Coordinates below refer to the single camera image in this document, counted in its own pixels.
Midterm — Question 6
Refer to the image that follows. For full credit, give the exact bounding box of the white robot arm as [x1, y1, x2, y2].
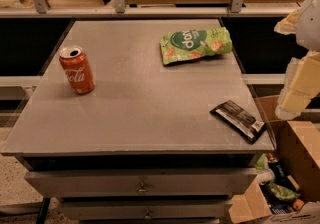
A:
[274, 0, 320, 120]

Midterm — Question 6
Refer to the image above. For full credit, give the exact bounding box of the green snack bag in box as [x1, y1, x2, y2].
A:
[266, 182, 300, 202]

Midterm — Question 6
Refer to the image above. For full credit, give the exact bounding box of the grey upper drawer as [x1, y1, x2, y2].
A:
[25, 168, 256, 198]

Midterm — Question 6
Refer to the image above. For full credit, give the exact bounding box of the green rice chip bag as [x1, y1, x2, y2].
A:
[160, 27, 232, 65]

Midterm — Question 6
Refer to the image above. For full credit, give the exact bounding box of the orange Coca-Cola can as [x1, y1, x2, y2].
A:
[59, 46, 95, 95]

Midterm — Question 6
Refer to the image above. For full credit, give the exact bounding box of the dark bottle in box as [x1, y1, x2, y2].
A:
[267, 153, 289, 186]

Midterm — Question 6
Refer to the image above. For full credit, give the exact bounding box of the black rxbar chocolate bar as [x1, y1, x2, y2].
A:
[210, 100, 266, 144]

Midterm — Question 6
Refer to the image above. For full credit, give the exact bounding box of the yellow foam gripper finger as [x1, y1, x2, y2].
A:
[274, 9, 300, 35]
[275, 51, 320, 120]

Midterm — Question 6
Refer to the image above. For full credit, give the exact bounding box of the brown cardboard box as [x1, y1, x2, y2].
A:
[229, 95, 320, 224]

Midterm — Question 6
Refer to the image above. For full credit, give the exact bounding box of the grey lower drawer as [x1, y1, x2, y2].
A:
[63, 199, 232, 221]

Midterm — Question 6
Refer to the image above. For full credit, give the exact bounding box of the grey drawer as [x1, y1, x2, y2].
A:
[63, 199, 232, 221]
[25, 168, 256, 198]

